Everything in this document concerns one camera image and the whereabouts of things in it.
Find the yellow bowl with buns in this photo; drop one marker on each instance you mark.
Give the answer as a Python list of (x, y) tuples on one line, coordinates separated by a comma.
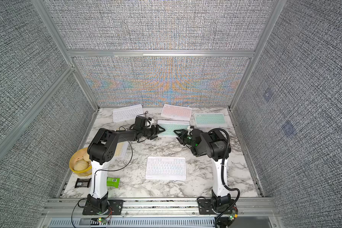
[(80, 163)]

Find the black snack packet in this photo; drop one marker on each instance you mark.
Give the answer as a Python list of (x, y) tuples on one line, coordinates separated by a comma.
[(82, 183)]

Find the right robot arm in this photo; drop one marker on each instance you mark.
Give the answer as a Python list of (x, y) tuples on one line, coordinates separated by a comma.
[(216, 145)]

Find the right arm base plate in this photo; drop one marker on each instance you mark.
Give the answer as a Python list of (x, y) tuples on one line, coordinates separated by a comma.
[(207, 207)]

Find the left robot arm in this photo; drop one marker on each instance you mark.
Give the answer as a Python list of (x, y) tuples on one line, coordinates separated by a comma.
[(101, 151)]

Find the pink key keyboard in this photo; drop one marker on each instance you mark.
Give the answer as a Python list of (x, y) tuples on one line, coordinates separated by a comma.
[(176, 112)]

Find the white keyboard white keys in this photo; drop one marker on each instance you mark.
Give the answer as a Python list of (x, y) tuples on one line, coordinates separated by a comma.
[(166, 168)]

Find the green key keyboard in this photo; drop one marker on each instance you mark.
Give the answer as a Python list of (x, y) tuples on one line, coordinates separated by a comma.
[(170, 126), (210, 120)]

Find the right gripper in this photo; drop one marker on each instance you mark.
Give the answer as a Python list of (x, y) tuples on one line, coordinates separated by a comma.
[(185, 133)]

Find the green snack packet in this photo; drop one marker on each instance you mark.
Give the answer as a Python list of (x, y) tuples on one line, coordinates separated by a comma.
[(113, 182)]

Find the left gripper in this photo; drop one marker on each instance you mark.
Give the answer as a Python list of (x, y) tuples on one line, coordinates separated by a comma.
[(155, 133)]

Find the yellow key keyboard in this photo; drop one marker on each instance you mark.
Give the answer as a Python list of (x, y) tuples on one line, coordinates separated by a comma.
[(121, 149)]

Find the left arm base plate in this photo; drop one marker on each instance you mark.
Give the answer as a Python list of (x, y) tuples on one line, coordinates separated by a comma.
[(96, 207)]

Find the white keyboard at back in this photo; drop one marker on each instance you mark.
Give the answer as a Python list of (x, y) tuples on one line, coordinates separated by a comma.
[(127, 113)]

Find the aluminium front rail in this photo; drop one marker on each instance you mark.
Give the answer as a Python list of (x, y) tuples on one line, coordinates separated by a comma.
[(160, 207)]

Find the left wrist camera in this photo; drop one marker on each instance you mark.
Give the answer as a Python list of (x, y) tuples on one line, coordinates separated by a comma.
[(141, 122)]

